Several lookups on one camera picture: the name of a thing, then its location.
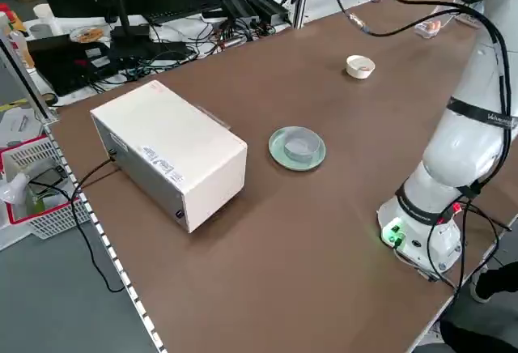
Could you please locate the white bowl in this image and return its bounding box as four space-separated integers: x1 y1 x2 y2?
346 54 376 80

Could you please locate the grey bowl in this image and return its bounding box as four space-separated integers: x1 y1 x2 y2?
283 128 321 164

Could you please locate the clear plastic egg carton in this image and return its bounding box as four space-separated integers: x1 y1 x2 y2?
414 19 443 40

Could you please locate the pale green plate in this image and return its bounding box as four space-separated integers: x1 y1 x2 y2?
269 125 327 172

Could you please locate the cream toaster oven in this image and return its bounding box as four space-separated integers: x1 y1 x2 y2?
89 80 248 235

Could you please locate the black finned power box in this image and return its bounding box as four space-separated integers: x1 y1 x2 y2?
220 0 261 27
246 0 291 24

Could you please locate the black keyboard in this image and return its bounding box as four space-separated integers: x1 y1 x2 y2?
145 0 224 24

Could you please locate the plate of snacks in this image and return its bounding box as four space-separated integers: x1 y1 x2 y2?
69 27 104 45

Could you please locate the red rimmed white basket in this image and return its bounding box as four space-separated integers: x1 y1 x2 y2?
0 134 93 240

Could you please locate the black flat case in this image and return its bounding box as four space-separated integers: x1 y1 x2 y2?
28 35 122 97

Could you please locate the white paper cup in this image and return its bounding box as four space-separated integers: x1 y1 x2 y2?
32 3 62 38

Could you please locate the person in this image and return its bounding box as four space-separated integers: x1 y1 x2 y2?
439 262 518 353

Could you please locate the black oven power cable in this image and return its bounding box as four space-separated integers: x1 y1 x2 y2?
70 158 127 294

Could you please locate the aluminium frame rail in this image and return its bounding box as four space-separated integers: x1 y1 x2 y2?
0 32 58 124

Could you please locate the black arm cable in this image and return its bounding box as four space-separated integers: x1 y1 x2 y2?
331 0 518 224

